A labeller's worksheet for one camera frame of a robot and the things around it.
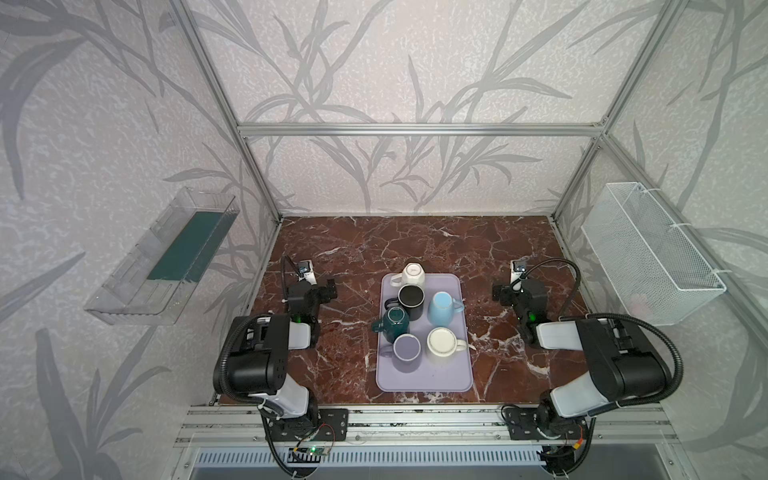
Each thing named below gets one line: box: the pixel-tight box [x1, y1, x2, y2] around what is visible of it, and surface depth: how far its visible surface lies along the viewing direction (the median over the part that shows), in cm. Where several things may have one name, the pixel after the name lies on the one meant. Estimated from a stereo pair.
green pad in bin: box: [147, 212, 239, 283], surface depth 69 cm
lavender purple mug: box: [380, 334, 423, 373], surface depth 80 cm
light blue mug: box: [427, 291, 465, 327], surface depth 88 cm
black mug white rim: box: [384, 284, 426, 321], surface depth 89 cm
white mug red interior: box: [426, 327, 467, 358], surface depth 82 cm
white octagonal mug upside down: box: [390, 262, 426, 287], surface depth 93 cm
